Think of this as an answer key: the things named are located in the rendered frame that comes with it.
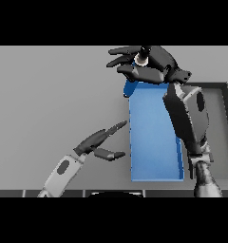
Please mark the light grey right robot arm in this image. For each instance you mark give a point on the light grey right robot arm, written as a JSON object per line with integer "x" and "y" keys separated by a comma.
{"x": 190, "y": 126}

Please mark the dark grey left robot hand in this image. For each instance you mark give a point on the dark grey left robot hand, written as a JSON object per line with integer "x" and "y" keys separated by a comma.
{"x": 93, "y": 140}

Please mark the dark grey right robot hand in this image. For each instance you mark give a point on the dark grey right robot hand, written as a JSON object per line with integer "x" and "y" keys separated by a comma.
{"x": 154, "y": 68}

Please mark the blue bin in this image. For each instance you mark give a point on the blue bin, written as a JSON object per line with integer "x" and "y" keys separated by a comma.
{"x": 154, "y": 136}

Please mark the dark grey bin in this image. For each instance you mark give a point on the dark grey bin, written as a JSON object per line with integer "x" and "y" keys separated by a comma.
{"x": 218, "y": 126}

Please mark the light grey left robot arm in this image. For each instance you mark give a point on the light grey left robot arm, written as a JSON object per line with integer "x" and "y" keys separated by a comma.
{"x": 60, "y": 174}

